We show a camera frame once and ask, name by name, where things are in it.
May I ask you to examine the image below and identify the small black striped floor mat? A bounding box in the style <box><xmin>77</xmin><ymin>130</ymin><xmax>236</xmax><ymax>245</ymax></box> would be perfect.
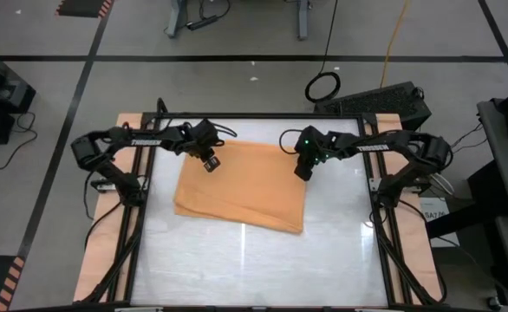
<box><xmin>55</xmin><ymin>0</ymin><xmax>115</xmax><ymax>19</ymax></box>

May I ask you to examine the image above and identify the black cart base frame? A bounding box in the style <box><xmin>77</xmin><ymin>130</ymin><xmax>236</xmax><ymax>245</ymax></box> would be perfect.
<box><xmin>427</xmin><ymin>159</ymin><xmax>508</xmax><ymax>239</ymax></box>

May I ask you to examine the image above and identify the thin black floor cable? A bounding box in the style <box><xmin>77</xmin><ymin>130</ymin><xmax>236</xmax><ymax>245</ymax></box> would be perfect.
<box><xmin>0</xmin><ymin>111</ymin><xmax>38</xmax><ymax>171</ymax></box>

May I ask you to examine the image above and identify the orange waffle towel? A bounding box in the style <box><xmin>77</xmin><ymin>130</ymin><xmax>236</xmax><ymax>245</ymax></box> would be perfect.
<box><xmin>173</xmin><ymin>138</ymin><xmax>308</xmax><ymax>235</ymax></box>

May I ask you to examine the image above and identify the black coiled floor cable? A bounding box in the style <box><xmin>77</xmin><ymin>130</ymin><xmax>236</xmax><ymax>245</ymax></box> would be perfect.
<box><xmin>304</xmin><ymin>0</ymin><xmax>342</xmax><ymax>104</ymax></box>

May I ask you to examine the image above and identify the black computer tower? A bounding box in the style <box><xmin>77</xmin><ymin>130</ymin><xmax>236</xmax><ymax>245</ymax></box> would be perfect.
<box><xmin>313</xmin><ymin>81</ymin><xmax>433</xmax><ymax>140</ymax></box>

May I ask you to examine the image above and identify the black metal table frame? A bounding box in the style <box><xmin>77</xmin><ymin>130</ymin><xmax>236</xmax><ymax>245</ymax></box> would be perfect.
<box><xmin>80</xmin><ymin>97</ymin><xmax>448</xmax><ymax>312</ymax></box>

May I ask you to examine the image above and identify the black power strip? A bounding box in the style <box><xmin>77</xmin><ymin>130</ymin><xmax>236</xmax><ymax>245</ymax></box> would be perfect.
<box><xmin>186</xmin><ymin>15</ymin><xmax>219</xmax><ymax>31</ymax></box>

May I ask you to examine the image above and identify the white paper sheet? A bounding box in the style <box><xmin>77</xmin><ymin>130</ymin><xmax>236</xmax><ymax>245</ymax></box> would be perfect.
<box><xmin>418</xmin><ymin>197</ymin><xmax>459</xmax><ymax>248</ymax></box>

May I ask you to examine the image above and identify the yellow floor cable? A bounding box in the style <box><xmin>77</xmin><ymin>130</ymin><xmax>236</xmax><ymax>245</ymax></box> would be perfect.
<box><xmin>379</xmin><ymin>0</ymin><xmax>411</xmax><ymax>89</ymax></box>

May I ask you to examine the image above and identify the grey desk leg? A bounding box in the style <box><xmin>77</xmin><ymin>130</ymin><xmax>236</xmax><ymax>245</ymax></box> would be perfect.
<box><xmin>164</xmin><ymin>0</ymin><xmax>190</xmax><ymax>39</ymax></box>
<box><xmin>296</xmin><ymin>0</ymin><xmax>310</xmax><ymax>42</ymax></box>

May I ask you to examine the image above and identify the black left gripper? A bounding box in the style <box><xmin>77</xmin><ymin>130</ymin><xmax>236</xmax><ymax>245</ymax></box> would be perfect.
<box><xmin>183</xmin><ymin>119</ymin><xmax>225</xmax><ymax>173</ymax></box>

